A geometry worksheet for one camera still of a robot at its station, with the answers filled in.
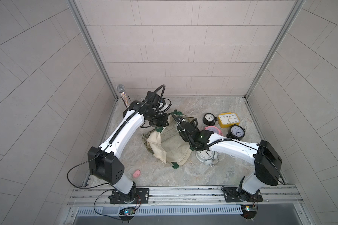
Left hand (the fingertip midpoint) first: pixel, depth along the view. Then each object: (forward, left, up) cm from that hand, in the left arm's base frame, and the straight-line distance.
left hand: (170, 122), depth 77 cm
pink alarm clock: (+6, -30, -16) cm, 34 cm away
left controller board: (-39, +19, -17) cm, 46 cm away
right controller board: (-38, -39, -20) cm, 58 cm away
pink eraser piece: (-22, +18, -18) cm, 34 cm away
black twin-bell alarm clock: (+14, -27, -16) cm, 35 cm away
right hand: (+2, -9, -8) cm, 12 cm away
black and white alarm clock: (+4, -44, -17) cm, 47 cm away
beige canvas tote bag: (-4, +2, -19) cm, 20 cm away
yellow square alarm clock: (+14, -41, -16) cm, 46 cm away
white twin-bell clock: (-14, -23, -16) cm, 31 cm away
